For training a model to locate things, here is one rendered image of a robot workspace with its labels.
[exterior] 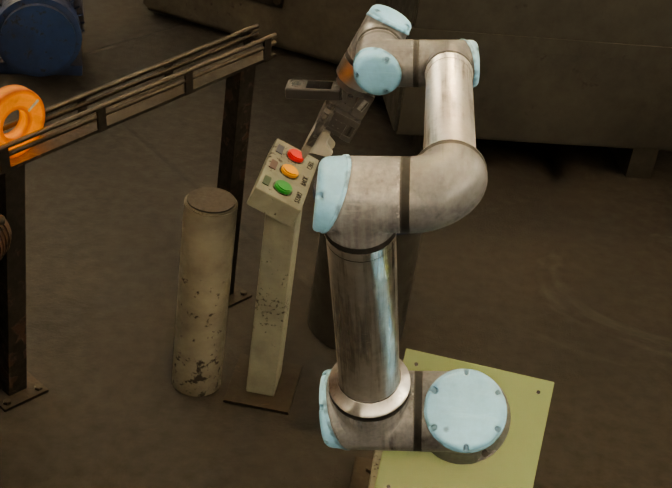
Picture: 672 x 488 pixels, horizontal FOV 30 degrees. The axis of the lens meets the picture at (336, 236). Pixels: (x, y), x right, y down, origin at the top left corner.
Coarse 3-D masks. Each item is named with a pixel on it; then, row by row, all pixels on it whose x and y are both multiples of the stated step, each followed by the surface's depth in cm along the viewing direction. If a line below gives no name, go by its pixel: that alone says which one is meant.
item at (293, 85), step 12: (288, 84) 256; (300, 84) 256; (312, 84) 256; (324, 84) 256; (336, 84) 256; (288, 96) 256; (300, 96) 255; (312, 96) 255; (324, 96) 255; (336, 96) 254
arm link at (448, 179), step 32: (416, 64) 234; (448, 64) 225; (448, 96) 211; (448, 128) 199; (416, 160) 185; (448, 160) 186; (480, 160) 190; (416, 192) 182; (448, 192) 184; (480, 192) 189; (416, 224) 184; (448, 224) 188
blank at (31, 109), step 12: (0, 96) 253; (12, 96) 254; (24, 96) 256; (36, 96) 259; (0, 108) 253; (12, 108) 255; (24, 108) 258; (36, 108) 260; (0, 120) 254; (24, 120) 261; (36, 120) 262; (0, 132) 256; (12, 132) 261; (24, 132) 261; (0, 144) 257; (12, 156) 261
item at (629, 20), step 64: (384, 0) 433; (448, 0) 383; (512, 0) 386; (576, 0) 388; (640, 0) 390; (512, 64) 397; (576, 64) 400; (640, 64) 402; (512, 128) 410; (576, 128) 413; (640, 128) 415
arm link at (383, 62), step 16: (368, 32) 241; (384, 32) 240; (368, 48) 234; (384, 48) 234; (400, 48) 235; (368, 64) 233; (384, 64) 233; (400, 64) 234; (368, 80) 235; (384, 80) 235; (400, 80) 235
